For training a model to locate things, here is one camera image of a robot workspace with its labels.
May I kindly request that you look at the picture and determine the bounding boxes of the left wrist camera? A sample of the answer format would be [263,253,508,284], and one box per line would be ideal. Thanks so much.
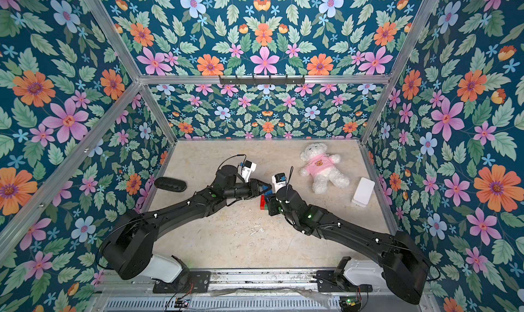
[240,161,257,182]

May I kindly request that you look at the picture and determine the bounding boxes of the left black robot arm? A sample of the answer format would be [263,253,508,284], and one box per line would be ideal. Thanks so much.
[100,165,272,283]

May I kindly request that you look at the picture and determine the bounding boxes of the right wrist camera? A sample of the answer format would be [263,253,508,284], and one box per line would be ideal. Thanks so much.
[271,173,287,193]

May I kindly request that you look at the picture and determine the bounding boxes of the aluminium front rail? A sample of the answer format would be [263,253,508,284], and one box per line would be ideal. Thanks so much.
[87,268,440,311]

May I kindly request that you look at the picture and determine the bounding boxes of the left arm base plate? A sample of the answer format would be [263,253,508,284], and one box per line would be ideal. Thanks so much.
[153,255,212,294]

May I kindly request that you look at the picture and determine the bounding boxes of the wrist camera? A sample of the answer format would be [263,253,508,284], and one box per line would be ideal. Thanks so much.
[240,161,257,182]
[271,173,287,193]

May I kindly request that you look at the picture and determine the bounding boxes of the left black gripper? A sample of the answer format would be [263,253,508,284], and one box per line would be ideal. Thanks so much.
[222,179,268,201]

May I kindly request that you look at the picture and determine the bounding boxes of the white teddy bear pink shirt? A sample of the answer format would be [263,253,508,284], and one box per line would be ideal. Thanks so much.
[300,143,350,195]

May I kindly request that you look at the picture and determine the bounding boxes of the red lego brick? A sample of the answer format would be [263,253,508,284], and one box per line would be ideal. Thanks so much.
[260,195,266,210]

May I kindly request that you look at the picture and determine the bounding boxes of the white rectangular box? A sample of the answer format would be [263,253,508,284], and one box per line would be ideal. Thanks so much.
[352,177,375,208]

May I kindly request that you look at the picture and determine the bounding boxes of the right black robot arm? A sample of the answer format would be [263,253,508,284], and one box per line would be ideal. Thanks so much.
[264,186,433,305]

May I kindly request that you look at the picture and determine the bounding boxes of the black hook rail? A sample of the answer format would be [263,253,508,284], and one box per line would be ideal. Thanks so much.
[218,75,306,86]

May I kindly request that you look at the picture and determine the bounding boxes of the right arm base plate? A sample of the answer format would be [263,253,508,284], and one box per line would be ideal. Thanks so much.
[313,256,373,293]

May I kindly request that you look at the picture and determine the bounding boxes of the black oval case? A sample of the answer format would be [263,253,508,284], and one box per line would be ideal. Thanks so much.
[154,177,187,193]

